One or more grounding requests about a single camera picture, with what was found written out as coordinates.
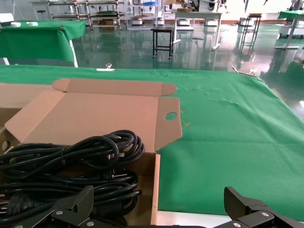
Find green covered side table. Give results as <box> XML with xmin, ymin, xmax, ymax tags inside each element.
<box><xmin>0</xmin><ymin>20</ymin><xmax>86</xmax><ymax>68</ymax></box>

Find green table cloth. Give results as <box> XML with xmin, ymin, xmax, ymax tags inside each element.
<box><xmin>0</xmin><ymin>64</ymin><xmax>304</xmax><ymax>217</ymax></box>

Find white metal cloth clamp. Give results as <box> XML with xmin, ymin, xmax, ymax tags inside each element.
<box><xmin>96</xmin><ymin>63</ymin><xmax>115</xmax><ymax>72</ymax></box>

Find white box device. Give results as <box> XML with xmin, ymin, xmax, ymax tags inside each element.
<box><xmin>0</xmin><ymin>13</ymin><xmax>14</xmax><ymax>27</ymax></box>

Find plain open cardboard box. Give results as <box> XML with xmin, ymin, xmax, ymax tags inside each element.
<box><xmin>0</xmin><ymin>82</ymin><xmax>57</xmax><ymax>157</ymax></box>

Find cardboard box with round hole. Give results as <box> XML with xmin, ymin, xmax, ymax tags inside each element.
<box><xmin>4</xmin><ymin>78</ymin><xmax>183</xmax><ymax>228</ymax></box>

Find black power cable round plug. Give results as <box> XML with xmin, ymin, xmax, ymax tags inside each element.
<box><xmin>0</xmin><ymin>170</ymin><xmax>140</xmax><ymax>193</ymax></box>

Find green topped white table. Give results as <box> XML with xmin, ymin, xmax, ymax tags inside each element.
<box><xmin>275</xmin><ymin>9</ymin><xmax>304</xmax><ymax>50</ymax></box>

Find black power cable bundle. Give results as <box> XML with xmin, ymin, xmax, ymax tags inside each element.
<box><xmin>0</xmin><ymin>187</ymin><xmax>143</xmax><ymax>228</ymax></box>
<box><xmin>0</xmin><ymin>136</ymin><xmax>121</xmax><ymax>171</ymax></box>

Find black power cable long loop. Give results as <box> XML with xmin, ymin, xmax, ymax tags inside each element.
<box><xmin>0</xmin><ymin>129</ymin><xmax>146</xmax><ymax>178</ymax></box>

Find white shelving frame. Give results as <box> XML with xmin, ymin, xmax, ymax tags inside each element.
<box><xmin>127</xmin><ymin>0</ymin><xmax>164</xmax><ymax>27</ymax></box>

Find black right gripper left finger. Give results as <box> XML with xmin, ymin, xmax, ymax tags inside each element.
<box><xmin>0</xmin><ymin>185</ymin><xmax>105</xmax><ymax>228</ymax></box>

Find metal shelving rack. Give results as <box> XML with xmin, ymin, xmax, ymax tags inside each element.
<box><xmin>47</xmin><ymin>0</ymin><xmax>126</xmax><ymax>30</ymax></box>

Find black square stool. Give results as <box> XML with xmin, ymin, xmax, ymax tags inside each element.
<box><xmin>151</xmin><ymin>27</ymin><xmax>176</xmax><ymax>59</ymax></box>

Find tall black metal stool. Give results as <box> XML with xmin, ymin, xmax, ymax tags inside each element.
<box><xmin>239</xmin><ymin>13</ymin><xmax>262</xmax><ymax>54</ymax></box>

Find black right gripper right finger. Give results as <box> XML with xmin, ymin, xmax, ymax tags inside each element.
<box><xmin>218</xmin><ymin>186</ymin><xmax>304</xmax><ymax>228</ymax></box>

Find white long work table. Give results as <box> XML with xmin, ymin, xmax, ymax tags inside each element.
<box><xmin>174</xmin><ymin>10</ymin><xmax>224</xmax><ymax>51</ymax></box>

